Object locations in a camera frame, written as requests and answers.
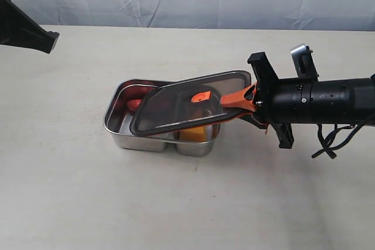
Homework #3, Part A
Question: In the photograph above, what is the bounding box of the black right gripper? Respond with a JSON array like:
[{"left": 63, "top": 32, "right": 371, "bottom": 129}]
[{"left": 220, "top": 52, "right": 311, "bottom": 149}]

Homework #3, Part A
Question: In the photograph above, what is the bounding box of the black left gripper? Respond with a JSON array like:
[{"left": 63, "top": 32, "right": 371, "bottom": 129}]
[{"left": 1, "top": 0, "right": 60, "bottom": 54}]

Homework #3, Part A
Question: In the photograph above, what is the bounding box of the yellow toy cheese wedge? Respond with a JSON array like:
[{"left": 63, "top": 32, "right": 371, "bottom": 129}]
[{"left": 178, "top": 109, "right": 212, "bottom": 142}]

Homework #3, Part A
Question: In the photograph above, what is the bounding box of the dark transparent lunch box lid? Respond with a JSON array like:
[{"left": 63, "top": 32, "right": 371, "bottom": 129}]
[{"left": 130, "top": 70, "right": 251, "bottom": 137}]

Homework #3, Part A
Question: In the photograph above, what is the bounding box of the red toy sausage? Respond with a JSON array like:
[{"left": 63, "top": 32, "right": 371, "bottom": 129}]
[{"left": 127, "top": 99, "right": 142, "bottom": 112}]

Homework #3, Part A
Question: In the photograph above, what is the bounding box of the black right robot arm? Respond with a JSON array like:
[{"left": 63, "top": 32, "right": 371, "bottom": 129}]
[{"left": 220, "top": 52, "right": 374, "bottom": 158}]

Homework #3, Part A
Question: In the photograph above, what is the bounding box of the steel two-compartment lunch box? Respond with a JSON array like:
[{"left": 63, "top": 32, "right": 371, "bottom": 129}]
[{"left": 103, "top": 79, "right": 221, "bottom": 157}]

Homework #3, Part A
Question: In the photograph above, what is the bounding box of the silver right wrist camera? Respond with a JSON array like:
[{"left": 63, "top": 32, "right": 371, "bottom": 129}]
[{"left": 290, "top": 43, "right": 319, "bottom": 81}]

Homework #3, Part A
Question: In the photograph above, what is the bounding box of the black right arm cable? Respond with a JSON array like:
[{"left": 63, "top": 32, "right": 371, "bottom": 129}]
[{"left": 311, "top": 115, "right": 375, "bottom": 160}]

